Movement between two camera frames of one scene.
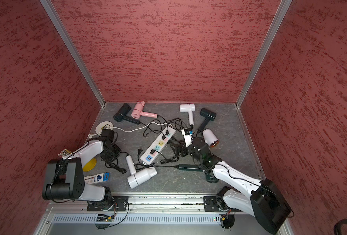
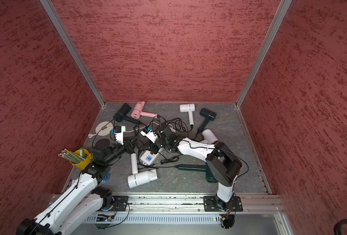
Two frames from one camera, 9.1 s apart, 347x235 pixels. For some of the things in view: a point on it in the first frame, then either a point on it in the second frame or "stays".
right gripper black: (184, 152) to (154, 149)
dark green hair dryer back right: (209, 115) stays
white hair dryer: (210, 138) stays
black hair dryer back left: (121, 114) stays
